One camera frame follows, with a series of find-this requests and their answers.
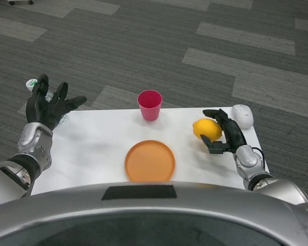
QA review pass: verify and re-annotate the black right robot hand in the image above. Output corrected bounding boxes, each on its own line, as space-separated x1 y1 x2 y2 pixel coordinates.
200 108 247 155

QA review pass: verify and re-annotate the orange round plate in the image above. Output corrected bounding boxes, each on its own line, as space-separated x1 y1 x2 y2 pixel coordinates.
124 139 177 183

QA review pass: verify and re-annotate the clear bottle with white cap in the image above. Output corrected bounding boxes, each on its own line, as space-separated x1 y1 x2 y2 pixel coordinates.
25 78 68 126

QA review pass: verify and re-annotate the white computer mouse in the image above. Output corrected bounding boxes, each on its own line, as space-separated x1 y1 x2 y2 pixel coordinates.
231 104 255 130

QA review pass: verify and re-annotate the yellow lemon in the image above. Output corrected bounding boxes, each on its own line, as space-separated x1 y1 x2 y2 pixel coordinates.
192 118 223 141

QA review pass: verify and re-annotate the silver robot chest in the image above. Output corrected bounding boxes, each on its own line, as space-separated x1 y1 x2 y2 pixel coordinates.
0 180 308 246

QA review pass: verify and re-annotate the pink plastic cup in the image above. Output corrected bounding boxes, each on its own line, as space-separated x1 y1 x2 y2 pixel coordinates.
138 90 163 121

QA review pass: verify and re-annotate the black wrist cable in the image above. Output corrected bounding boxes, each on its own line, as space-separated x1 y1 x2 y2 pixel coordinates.
251 146 265 162

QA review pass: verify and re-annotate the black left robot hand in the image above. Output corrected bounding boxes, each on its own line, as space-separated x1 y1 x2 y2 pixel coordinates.
25 74 87 130

